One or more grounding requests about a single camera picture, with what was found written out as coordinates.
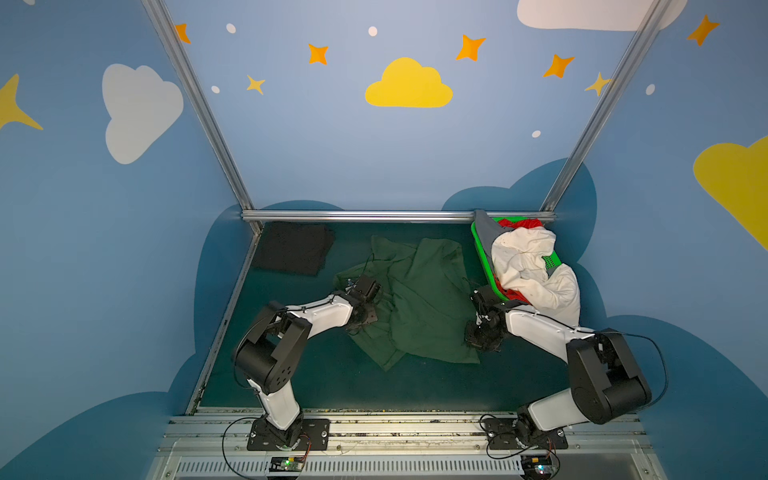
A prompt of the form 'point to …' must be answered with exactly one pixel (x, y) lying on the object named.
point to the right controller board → (537, 465)
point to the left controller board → (287, 464)
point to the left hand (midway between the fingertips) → (371, 317)
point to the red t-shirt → (516, 223)
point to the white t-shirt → (518, 259)
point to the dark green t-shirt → (424, 306)
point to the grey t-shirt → (488, 230)
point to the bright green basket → (551, 258)
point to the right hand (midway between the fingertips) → (471, 341)
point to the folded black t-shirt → (297, 248)
